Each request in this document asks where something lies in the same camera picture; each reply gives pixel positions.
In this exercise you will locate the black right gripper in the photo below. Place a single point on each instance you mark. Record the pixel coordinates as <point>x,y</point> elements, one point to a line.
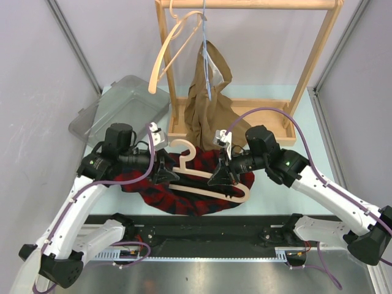
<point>223,175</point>

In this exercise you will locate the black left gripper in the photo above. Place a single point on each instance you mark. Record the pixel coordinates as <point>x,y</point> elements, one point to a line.
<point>163,173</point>

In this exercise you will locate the wooden hanger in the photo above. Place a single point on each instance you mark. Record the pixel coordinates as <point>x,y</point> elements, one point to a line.
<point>182,169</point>
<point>158,72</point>

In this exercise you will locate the red plaid cloth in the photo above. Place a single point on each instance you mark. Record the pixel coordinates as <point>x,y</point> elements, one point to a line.
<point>171,201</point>

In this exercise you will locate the brown skirt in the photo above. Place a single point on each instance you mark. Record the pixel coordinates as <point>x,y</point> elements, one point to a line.
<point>204,115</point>

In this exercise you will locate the light blue wire hanger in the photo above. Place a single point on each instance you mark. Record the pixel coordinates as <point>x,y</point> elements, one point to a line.
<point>205,53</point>

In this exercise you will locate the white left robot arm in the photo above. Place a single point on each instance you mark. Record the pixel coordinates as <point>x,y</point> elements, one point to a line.
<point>58,255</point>

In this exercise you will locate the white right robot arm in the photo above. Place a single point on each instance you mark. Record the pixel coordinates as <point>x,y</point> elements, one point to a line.
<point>364,229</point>

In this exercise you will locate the grey plastic bin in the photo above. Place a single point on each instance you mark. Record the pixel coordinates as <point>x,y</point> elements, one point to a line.
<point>127,101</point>

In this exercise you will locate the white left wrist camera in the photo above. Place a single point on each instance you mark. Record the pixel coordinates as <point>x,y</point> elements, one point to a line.
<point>159,139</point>

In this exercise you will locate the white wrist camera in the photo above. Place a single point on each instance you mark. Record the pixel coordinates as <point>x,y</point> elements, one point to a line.
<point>159,139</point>
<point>223,139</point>

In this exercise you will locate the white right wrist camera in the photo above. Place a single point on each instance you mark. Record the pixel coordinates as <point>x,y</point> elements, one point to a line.
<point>223,139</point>

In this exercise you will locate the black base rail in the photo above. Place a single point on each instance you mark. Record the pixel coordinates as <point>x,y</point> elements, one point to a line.
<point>216,237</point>

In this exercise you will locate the white slotted cable duct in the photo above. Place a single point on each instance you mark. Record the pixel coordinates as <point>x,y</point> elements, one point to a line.
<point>113,255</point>

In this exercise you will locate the grey aluminium frame post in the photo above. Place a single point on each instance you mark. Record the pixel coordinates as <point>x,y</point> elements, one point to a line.
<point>314,93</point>

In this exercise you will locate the left aluminium frame post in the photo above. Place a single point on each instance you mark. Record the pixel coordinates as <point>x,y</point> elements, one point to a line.
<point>74,45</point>

